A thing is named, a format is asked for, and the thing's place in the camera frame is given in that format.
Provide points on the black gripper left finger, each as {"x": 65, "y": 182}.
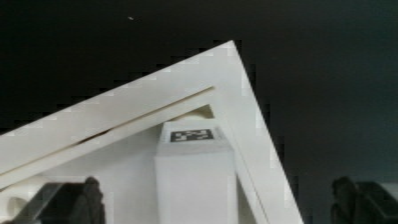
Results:
{"x": 67, "y": 204}

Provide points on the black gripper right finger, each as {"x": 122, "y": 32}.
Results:
{"x": 365, "y": 202}

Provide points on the white table leg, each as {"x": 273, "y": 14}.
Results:
{"x": 197, "y": 178}

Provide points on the white square table top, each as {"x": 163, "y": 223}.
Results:
{"x": 122, "y": 165}

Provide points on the white U-shaped fence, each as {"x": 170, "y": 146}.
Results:
{"x": 204, "y": 82}

